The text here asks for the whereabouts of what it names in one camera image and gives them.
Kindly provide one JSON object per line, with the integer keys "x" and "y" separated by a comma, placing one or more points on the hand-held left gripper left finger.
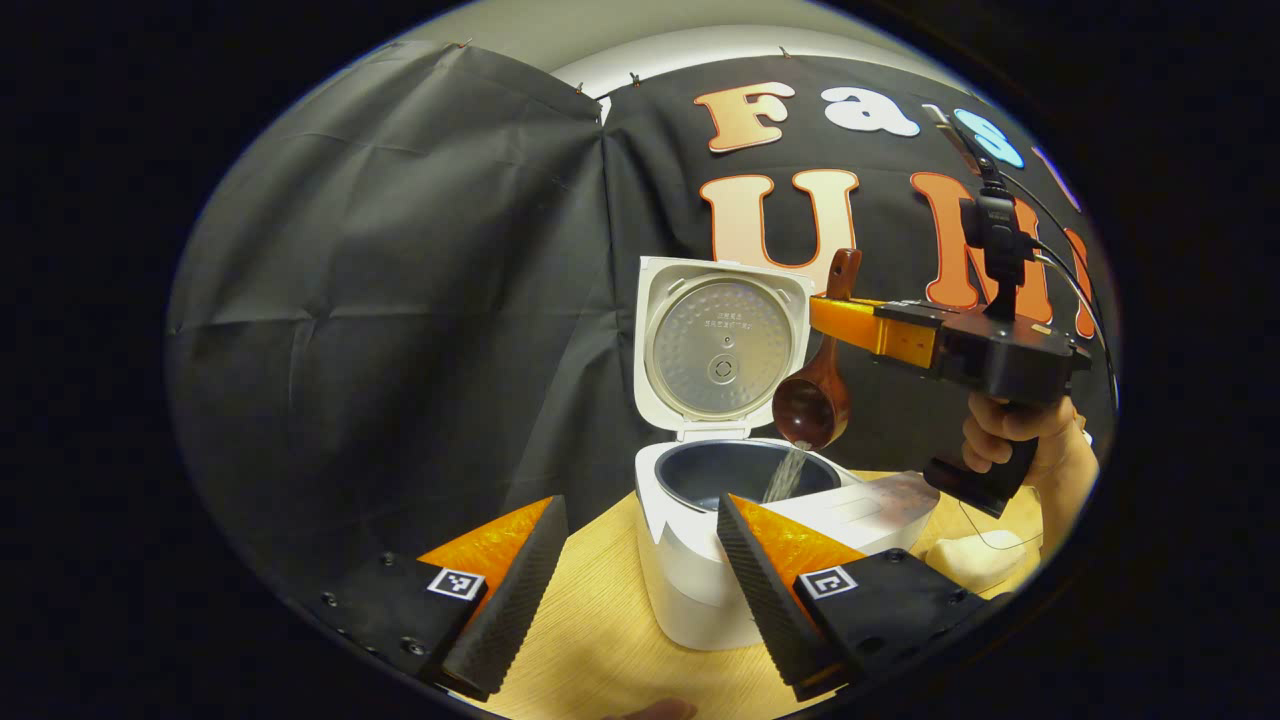
{"x": 505, "y": 620}

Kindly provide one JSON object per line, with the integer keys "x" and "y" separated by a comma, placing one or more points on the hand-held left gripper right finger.
{"x": 765, "y": 605}

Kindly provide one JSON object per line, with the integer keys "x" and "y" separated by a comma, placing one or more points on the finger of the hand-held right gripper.
{"x": 860, "y": 325}

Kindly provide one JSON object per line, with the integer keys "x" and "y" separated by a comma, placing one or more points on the brown wooden spoon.
{"x": 810, "y": 410}

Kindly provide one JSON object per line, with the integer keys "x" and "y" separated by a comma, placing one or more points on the small white rice portion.
{"x": 785, "y": 475}

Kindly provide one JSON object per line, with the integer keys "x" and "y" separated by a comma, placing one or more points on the white rice cooker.
{"x": 720, "y": 350}

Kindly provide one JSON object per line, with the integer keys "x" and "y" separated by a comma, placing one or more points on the clear plastic box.
{"x": 1020, "y": 520}

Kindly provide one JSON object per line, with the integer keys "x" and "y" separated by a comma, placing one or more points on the black backdrop cloth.
{"x": 350, "y": 300}

